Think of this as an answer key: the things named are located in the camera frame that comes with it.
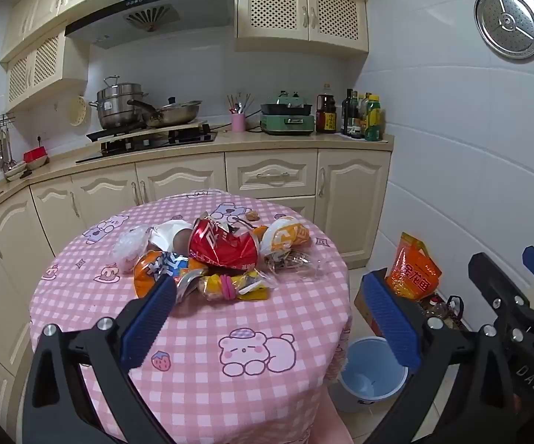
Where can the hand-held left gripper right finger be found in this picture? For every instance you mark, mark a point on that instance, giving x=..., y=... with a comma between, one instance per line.
x=392, y=323

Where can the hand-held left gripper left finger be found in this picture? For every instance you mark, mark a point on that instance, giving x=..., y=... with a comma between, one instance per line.
x=149, y=319

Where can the orange and blue snack packet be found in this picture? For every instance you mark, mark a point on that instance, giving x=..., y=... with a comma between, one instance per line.
x=144, y=273

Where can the light blue plastic bin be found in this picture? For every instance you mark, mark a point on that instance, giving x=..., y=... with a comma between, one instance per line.
x=364, y=379

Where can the clear knotted plastic bag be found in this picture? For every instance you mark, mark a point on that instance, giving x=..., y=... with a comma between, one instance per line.
x=128, y=247

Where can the red snack bag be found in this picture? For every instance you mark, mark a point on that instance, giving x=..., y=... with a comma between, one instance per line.
x=216, y=245

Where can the yellow snack packet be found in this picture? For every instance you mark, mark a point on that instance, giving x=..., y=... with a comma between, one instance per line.
x=251, y=292

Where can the brown cardboard box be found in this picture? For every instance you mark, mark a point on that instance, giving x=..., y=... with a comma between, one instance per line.
x=364, y=305

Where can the clear oil bottle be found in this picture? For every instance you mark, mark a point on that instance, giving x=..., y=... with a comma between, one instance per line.
x=438, y=309

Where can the patterned brown paper bag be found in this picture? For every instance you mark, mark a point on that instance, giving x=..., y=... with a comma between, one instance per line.
x=454, y=321

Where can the orange rice bag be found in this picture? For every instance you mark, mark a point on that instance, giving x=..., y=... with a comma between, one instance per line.
x=410, y=270

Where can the white plastic bag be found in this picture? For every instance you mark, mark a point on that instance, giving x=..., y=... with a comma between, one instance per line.
x=167, y=231

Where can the pink checked tablecloth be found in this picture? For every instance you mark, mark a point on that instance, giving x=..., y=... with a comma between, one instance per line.
x=248, y=319

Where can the clear crumpled plastic wrapper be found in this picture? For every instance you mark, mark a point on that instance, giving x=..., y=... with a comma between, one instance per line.
x=294, y=261

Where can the person's pink trouser leg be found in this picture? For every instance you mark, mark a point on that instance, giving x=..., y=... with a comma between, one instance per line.
x=334, y=428

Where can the cream cabinet door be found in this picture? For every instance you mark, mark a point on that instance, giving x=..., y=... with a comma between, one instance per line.
x=355, y=203

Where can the orange and white snack bag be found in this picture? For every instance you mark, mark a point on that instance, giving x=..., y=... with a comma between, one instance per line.
x=285, y=236

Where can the small brown nut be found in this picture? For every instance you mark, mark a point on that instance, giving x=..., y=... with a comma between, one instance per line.
x=252, y=216

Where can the cream kitchen base cabinet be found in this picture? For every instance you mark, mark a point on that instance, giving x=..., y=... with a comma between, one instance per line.
x=179, y=175

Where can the cream cabinet drawer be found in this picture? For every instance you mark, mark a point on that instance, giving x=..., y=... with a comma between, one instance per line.
x=301, y=208
x=271, y=166

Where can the black gas stove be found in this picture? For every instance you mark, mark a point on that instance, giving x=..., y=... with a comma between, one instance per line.
x=188, y=138

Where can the yellow green bottle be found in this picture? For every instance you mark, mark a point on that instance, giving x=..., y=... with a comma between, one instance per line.
x=373, y=120

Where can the dark glass bottle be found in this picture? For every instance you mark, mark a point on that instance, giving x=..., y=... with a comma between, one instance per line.
x=356, y=120
x=345, y=115

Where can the steel frying pan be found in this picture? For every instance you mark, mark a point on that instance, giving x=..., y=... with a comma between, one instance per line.
x=179, y=112

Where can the steel steamer pot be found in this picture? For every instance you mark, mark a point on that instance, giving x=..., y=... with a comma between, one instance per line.
x=119, y=106

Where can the pink utensil holder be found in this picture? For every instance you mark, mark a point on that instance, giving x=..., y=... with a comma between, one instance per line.
x=238, y=122

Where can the cream round strainer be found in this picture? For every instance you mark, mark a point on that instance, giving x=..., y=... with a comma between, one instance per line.
x=77, y=111

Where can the green electric cooker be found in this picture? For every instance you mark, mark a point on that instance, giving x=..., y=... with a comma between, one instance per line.
x=290, y=122

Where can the round steel steamer plate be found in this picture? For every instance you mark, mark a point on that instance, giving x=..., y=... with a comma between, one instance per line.
x=494, y=14

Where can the black range hood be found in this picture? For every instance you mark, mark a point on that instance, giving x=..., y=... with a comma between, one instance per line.
x=165, y=14

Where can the cream lattice wall cabinet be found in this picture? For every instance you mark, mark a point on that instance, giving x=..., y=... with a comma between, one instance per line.
x=45, y=64
x=271, y=9

